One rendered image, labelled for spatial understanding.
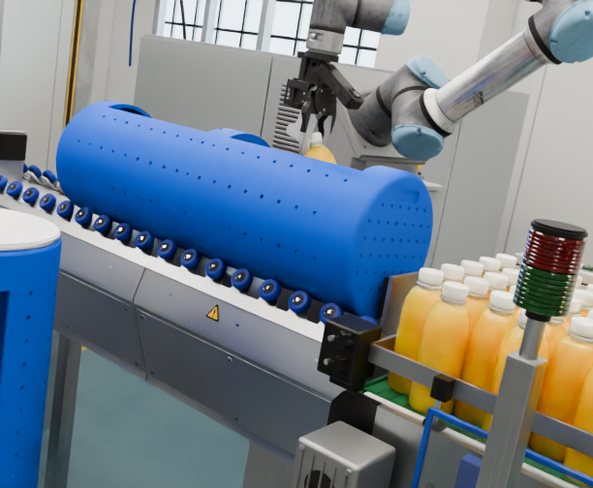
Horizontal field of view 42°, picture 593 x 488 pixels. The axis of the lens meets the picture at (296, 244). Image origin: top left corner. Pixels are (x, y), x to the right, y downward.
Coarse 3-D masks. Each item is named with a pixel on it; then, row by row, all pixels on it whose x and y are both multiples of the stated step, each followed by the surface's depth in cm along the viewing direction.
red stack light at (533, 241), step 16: (528, 240) 87; (544, 240) 85; (560, 240) 84; (576, 240) 85; (528, 256) 87; (544, 256) 85; (560, 256) 85; (576, 256) 85; (560, 272) 85; (576, 272) 86
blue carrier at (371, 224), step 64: (128, 128) 173; (192, 128) 167; (64, 192) 187; (128, 192) 168; (192, 192) 155; (256, 192) 146; (320, 192) 139; (384, 192) 135; (256, 256) 148; (320, 256) 136; (384, 256) 141
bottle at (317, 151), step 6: (312, 144) 158; (318, 144) 159; (312, 150) 158; (318, 150) 157; (324, 150) 158; (306, 156) 158; (312, 156) 157; (318, 156) 157; (324, 156) 157; (330, 156) 158; (330, 162) 157
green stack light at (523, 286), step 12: (528, 276) 87; (540, 276) 86; (552, 276) 85; (564, 276) 85; (576, 276) 86; (516, 288) 89; (528, 288) 87; (540, 288) 86; (552, 288) 86; (564, 288) 86; (516, 300) 88; (528, 300) 87; (540, 300) 86; (552, 300) 86; (564, 300) 86; (540, 312) 86; (552, 312) 86; (564, 312) 87
